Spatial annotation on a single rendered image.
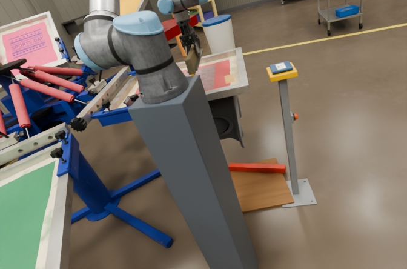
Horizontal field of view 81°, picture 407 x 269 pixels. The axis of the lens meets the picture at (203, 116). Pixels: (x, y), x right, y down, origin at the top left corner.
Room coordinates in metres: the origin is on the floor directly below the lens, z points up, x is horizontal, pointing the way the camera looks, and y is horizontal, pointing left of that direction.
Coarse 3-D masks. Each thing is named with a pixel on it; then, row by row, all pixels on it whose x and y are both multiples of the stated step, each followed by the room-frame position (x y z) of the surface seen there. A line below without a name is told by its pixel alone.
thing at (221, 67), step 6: (228, 60) 1.46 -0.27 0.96; (204, 66) 1.50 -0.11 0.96; (210, 66) 1.46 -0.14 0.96; (216, 66) 1.43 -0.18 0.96; (222, 66) 1.39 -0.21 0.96; (228, 66) 1.36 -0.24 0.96; (186, 72) 1.50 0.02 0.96; (198, 72) 1.43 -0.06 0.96; (204, 72) 1.39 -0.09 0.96; (210, 72) 1.36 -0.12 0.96; (216, 72) 1.33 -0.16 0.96; (222, 72) 1.30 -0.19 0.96; (138, 90) 1.46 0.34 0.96
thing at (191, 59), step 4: (192, 44) 1.38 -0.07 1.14; (192, 48) 1.29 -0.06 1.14; (200, 48) 1.47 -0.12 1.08; (188, 52) 1.24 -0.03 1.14; (192, 52) 1.22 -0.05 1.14; (196, 52) 1.30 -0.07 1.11; (188, 56) 1.16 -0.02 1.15; (192, 56) 1.17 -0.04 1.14; (196, 56) 1.27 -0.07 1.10; (188, 60) 1.11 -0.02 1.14; (192, 60) 1.14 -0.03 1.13; (196, 60) 1.24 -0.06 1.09; (188, 64) 1.11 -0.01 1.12; (192, 64) 1.11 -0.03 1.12; (188, 68) 1.11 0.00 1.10; (192, 68) 1.11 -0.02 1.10; (188, 72) 1.12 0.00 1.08; (192, 72) 1.11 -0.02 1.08
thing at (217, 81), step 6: (228, 72) 1.27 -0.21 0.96; (204, 78) 1.30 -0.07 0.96; (210, 78) 1.27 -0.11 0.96; (216, 78) 1.24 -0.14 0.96; (222, 78) 1.21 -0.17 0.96; (204, 84) 1.21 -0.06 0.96; (210, 84) 1.19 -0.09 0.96; (216, 84) 1.16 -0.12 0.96; (222, 84) 1.14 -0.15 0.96; (228, 84) 1.12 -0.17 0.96
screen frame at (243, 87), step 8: (240, 48) 1.50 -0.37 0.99; (208, 56) 1.55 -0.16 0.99; (216, 56) 1.54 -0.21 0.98; (224, 56) 1.53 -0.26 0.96; (240, 56) 1.36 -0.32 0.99; (184, 64) 1.59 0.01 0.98; (240, 64) 1.24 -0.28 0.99; (240, 72) 1.13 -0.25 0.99; (136, 80) 1.64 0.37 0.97; (240, 80) 1.04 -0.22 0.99; (128, 88) 1.49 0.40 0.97; (216, 88) 1.04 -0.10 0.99; (224, 88) 1.01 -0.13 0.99; (232, 88) 0.99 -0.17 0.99; (240, 88) 0.98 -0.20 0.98; (248, 88) 0.97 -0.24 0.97; (120, 96) 1.36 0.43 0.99; (208, 96) 1.01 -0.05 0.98; (216, 96) 1.01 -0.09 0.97; (224, 96) 1.00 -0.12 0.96; (112, 104) 1.28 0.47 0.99; (120, 104) 1.33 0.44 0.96
